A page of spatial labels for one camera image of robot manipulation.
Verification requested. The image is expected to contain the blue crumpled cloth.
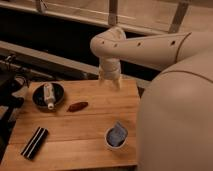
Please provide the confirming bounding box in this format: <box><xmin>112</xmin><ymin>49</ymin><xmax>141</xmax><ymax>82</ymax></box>
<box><xmin>107</xmin><ymin>122</ymin><xmax>128</xmax><ymax>147</ymax></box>

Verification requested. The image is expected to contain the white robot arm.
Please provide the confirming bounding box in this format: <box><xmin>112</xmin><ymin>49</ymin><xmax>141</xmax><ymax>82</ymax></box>
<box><xmin>90</xmin><ymin>27</ymin><xmax>213</xmax><ymax>171</ymax></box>

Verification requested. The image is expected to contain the white cup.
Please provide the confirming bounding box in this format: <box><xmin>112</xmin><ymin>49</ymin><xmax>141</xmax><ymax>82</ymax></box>
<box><xmin>104</xmin><ymin>128</ymin><xmax>128</xmax><ymax>150</ymax></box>

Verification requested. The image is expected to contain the black white striped block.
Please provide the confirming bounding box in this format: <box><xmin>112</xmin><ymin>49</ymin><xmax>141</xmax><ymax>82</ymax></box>
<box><xmin>21</xmin><ymin>127</ymin><xmax>49</xmax><ymax>160</ymax></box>

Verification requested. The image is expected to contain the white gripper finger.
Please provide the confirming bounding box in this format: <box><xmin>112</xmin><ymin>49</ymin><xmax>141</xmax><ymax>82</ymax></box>
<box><xmin>99</xmin><ymin>76</ymin><xmax>105</xmax><ymax>84</ymax></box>
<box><xmin>114</xmin><ymin>79</ymin><xmax>121</xmax><ymax>90</ymax></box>

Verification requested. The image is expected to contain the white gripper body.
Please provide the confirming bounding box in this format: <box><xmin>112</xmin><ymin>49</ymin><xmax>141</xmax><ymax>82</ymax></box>
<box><xmin>99</xmin><ymin>58</ymin><xmax>121</xmax><ymax>80</ymax></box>

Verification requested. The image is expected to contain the brown oblong food piece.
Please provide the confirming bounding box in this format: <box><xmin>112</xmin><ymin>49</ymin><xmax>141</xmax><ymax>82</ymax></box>
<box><xmin>67</xmin><ymin>102</ymin><xmax>88</xmax><ymax>112</ymax></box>

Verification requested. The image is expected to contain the white tube bottle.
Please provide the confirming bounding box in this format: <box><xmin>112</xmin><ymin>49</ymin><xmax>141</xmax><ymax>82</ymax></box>
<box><xmin>44</xmin><ymin>83</ymin><xmax>55</xmax><ymax>110</ymax></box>

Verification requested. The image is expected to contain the black tripod stand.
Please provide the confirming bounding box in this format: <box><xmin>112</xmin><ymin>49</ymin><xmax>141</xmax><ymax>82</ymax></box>
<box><xmin>0</xmin><ymin>55</ymin><xmax>29</xmax><ymax>162</ymax></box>

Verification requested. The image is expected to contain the black round plate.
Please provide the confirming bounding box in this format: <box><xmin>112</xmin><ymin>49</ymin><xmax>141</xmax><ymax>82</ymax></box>
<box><xmin>32</xmin><ymin>83</ymin><xmax>64</xmax><ymax>110</ymax></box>

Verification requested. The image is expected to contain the metal window frame railing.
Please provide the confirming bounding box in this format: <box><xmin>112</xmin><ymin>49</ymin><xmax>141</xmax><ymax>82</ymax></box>
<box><xmin>0</xmin><ymin>0</ymin><xmax>213</xmax><ymax>36</ymax></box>

